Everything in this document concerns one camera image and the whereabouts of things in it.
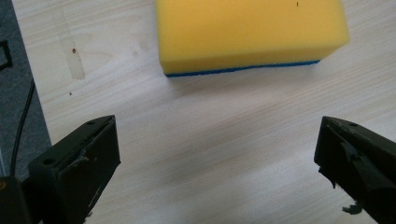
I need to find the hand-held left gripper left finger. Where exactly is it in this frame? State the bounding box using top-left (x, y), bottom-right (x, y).
top-left (27, 114), bottom-right (121, 224)

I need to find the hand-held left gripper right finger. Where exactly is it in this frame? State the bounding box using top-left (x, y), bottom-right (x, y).
top-left (313, 116), bottom-right (396, 224)

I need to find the yellow sponge with blue base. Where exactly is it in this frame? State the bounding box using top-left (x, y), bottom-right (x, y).
top-left (154, 0), bottom-right (350, 78)

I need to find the black cable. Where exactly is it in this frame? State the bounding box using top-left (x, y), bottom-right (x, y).
top-left (9, 77), bottom-right (36, 177)

